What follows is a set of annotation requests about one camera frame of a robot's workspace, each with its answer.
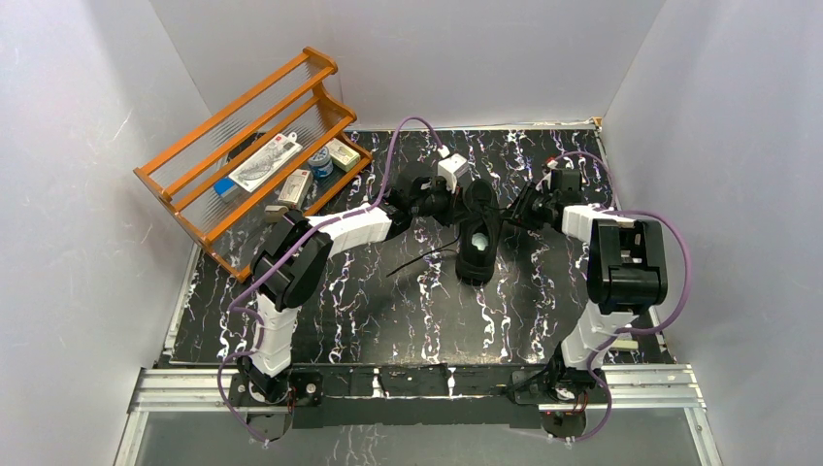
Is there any small green white box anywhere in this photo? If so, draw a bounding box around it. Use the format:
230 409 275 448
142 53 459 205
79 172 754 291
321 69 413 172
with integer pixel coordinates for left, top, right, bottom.
324 139 361 172

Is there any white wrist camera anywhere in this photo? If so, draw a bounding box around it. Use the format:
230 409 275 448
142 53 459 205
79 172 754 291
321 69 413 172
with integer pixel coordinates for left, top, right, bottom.
437 146 468 193
539 158 558 192

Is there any beige rectangular box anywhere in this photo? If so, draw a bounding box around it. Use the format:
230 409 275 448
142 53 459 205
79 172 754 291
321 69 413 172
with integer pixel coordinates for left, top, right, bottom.
277 169 313 210

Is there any white ruler set package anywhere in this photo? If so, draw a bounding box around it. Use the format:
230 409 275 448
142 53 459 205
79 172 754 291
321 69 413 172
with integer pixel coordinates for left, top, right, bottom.
228 132 303 193

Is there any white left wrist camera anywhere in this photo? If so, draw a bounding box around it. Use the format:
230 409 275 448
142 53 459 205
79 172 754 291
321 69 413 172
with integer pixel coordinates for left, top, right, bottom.
437 146 468 193

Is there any beige plastic clip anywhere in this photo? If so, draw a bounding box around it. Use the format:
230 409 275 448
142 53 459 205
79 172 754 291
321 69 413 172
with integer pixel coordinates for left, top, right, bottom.
609 339 640 352

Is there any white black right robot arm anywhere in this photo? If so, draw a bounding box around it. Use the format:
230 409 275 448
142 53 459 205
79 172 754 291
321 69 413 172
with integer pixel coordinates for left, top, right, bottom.
503 168 668 402

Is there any small grey block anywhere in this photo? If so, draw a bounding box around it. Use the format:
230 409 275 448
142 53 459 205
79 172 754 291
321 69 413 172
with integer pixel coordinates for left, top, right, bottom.
263 205 289 224

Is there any blue eraser block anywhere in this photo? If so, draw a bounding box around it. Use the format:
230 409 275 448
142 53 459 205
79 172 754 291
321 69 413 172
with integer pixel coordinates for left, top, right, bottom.
213 178 240 203

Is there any aluminium frame rail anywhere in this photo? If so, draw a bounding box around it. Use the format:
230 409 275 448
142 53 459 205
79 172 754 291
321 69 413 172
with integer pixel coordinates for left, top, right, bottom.
130 364 707 412

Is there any orange wooden shelf rack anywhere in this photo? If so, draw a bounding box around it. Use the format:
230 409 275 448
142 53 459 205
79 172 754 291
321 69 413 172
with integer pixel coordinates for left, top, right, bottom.
134 47 373 282

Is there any blue tape roll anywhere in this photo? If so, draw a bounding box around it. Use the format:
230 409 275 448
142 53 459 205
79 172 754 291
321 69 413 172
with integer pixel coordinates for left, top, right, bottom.
307 147 334 179

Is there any black mesh shoe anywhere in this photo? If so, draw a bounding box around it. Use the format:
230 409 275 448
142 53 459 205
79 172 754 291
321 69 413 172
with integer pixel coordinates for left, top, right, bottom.
455 180 502 286

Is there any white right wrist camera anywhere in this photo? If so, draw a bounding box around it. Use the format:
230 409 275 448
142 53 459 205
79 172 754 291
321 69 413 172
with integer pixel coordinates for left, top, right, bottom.
539 158 558 192

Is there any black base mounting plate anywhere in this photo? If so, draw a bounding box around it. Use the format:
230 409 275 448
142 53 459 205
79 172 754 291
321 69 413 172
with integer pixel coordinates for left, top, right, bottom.
225 361 606 430

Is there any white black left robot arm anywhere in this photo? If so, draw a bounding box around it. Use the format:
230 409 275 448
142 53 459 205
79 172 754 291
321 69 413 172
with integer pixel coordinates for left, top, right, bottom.
237 176 461 404

